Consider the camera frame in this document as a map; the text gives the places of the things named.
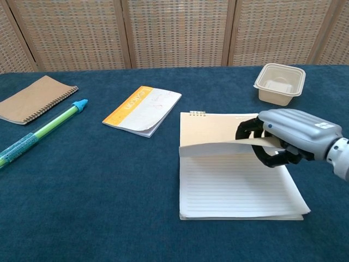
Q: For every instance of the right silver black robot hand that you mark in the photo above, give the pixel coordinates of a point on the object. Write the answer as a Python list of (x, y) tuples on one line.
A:
[(297, 129)]

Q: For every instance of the cream top-bound lined notepad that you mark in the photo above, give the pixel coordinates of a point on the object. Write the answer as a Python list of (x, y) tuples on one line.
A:
[(231, 185)]

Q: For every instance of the orange white booklet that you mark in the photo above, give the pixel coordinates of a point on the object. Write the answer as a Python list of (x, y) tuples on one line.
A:
[(144, 110)]

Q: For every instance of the brown kraft spiral notebook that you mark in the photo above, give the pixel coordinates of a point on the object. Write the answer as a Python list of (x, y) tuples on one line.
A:
[(35, 99)]

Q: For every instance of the beige takeaway food container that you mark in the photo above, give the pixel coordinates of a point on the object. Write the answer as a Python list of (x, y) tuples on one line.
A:
[(278, 87)]

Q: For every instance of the woven bamboo folding screen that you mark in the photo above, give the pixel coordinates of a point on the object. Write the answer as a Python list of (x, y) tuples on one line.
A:
[(174, 32)]

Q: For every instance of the dark blue table mat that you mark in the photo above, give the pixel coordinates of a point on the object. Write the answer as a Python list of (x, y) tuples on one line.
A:
[(95, 191)]

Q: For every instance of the green blue toy water pump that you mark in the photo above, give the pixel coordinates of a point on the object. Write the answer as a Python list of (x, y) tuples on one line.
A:
[(46, 128)]

